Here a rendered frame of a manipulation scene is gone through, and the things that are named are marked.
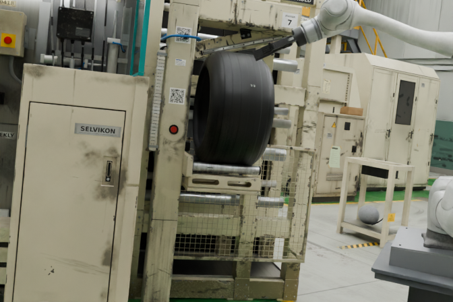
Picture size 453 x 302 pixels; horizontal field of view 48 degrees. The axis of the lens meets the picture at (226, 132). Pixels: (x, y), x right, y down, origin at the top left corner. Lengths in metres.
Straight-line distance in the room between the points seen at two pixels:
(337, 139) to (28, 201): 5.92
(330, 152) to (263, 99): 4.95
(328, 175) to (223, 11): 4.80
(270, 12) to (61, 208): 1.63
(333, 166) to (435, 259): 5.28
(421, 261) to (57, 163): 1.38
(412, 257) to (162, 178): 1.16
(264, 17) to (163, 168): 1.00
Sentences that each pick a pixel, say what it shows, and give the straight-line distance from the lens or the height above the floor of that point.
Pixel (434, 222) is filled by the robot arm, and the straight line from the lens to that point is 2.19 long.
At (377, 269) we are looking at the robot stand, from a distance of 2.08.
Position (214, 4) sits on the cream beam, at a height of 1.72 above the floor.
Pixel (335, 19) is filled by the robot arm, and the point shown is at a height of 1.54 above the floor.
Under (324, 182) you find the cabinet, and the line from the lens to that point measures 7.27.
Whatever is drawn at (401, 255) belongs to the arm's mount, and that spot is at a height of 0.70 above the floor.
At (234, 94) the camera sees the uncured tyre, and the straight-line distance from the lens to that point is 2.32.
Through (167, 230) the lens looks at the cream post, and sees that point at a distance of 2.55.
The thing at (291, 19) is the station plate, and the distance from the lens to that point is 2.91.
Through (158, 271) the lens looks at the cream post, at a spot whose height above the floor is 0.37.
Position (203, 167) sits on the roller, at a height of 0.90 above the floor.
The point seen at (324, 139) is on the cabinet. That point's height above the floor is 0.88.
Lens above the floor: 1.20
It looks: 3 degrees down
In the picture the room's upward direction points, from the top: 6 degrees clockwise
